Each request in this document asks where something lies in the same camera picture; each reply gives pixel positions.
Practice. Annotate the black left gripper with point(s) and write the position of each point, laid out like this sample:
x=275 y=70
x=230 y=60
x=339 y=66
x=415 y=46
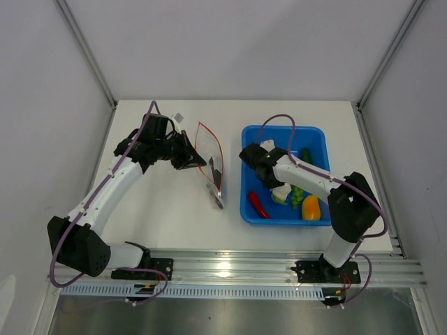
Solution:
x=188 y=157

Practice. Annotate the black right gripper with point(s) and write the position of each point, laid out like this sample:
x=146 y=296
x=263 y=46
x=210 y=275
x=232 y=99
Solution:
x=272 y=184

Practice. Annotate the clear zip top bag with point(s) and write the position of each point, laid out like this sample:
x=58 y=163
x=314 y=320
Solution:
x=209 y=148

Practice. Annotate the red chili pepper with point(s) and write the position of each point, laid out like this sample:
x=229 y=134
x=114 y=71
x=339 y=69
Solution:
x=256 y=204

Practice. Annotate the white cauliflower with leaves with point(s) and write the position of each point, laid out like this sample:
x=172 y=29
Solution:
x=280 y=194

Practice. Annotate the grey toy fish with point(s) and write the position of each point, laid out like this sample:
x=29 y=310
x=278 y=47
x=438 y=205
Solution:
x=214 y=183

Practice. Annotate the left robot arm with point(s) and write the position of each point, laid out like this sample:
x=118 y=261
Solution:
x=76 y=240

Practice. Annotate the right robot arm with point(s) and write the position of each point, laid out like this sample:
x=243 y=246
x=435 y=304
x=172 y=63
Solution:
x=352 y=205

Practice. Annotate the green grape bunch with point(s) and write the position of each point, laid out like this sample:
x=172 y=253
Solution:
x=297 y=196

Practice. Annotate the green cucumber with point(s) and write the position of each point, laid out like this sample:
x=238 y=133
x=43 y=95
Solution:
x=306 y=155

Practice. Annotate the blue plastic bin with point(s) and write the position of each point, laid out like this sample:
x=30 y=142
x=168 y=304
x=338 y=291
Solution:
x=308 y=137

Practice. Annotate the orange yellow bell pepper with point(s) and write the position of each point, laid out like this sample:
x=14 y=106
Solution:
x=311 y=210

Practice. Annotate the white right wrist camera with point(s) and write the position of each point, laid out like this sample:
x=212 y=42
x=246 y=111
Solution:
x=267 y=145

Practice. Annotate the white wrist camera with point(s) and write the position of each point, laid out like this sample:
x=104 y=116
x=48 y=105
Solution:
x=177 y=120
x=267 y=145

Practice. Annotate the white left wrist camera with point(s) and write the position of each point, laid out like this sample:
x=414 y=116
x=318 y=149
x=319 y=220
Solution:
x=177 y=120

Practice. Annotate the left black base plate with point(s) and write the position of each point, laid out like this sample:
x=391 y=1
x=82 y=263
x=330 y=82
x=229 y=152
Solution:
x=158 y=269

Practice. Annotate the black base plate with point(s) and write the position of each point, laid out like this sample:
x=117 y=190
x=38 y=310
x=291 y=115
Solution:
x=158 y=269
x=319 y=271

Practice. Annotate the aluminium frame rail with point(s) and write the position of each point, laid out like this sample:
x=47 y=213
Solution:
x=274 y=268

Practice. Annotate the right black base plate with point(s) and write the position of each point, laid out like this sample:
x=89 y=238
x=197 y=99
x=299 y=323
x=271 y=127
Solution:
x=319 y=271

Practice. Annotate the white slotted cable duct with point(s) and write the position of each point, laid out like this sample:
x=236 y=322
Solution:
x=288 y=292

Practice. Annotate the left corner frame post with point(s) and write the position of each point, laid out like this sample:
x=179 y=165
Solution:
x=85 y=50

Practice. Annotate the corner frame post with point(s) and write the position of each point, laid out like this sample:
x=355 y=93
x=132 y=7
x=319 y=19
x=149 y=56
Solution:
x=399 y=37
x=85 y=50

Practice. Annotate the right corner frame post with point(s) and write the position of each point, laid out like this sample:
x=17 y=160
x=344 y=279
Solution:
x=399 y=37

